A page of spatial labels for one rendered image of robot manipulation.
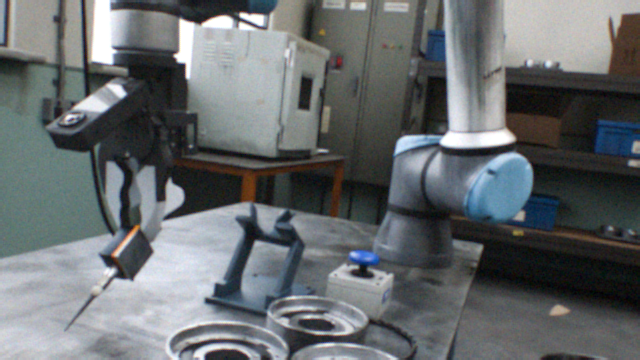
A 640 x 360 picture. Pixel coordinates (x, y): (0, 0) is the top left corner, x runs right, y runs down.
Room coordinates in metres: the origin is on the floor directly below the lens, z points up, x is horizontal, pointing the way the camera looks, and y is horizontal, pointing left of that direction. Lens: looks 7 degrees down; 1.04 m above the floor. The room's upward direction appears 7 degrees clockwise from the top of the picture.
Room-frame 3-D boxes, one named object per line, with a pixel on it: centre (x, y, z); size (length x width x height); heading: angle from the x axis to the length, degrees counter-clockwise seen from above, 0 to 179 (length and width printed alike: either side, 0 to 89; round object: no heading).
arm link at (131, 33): (0.64, 0.22, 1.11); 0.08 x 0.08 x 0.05
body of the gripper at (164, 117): (0.65, 0.20, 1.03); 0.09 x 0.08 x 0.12; 156
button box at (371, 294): (0.71, -0.07, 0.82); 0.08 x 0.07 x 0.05; 161
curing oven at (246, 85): (3.12, 0.35, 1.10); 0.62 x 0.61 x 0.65; 161
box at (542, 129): (3.89, -1.40, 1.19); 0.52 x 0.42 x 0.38; 71
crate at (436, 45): (4.07, -0.93, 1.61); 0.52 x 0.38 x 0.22; 74
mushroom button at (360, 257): (0.70, -0.07, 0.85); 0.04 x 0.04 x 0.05
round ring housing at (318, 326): (0.55, -0.02, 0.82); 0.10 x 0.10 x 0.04
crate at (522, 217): (3.90, -1.42, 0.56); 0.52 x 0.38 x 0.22; 68
